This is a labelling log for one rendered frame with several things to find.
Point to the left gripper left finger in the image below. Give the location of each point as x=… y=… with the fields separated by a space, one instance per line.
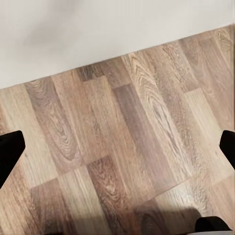
x=12 y=145

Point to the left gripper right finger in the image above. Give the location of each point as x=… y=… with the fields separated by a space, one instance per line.
x=227 y=146

